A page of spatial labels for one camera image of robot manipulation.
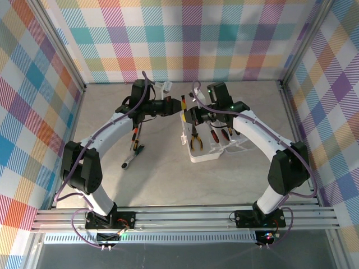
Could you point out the clear plastic toolbox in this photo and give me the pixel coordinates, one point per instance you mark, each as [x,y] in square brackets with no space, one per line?
[207,151]

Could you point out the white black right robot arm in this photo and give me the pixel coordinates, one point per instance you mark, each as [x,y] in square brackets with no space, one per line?
[261,131]

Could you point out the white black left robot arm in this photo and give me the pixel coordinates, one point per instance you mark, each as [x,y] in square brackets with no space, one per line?
[115,134]

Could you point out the aluminium table side rail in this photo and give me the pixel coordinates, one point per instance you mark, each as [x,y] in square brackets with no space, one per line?
[79,106]
[284,90]

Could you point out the aluminium frame post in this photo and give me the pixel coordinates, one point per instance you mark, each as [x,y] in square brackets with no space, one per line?
[60,45]
[304,42]

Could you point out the aluminium mounting rail beam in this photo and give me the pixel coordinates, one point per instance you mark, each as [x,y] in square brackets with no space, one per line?
[182,218]

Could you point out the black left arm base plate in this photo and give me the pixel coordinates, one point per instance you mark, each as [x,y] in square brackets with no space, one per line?
[131,215]

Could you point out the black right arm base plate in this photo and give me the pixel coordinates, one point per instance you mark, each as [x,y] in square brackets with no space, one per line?
[244,218]

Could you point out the black left connector bracket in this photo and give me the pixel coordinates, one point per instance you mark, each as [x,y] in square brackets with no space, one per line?
[106,237]

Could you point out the aluminium frame bar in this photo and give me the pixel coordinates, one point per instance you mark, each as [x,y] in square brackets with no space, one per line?
[336,252]
[31,252]

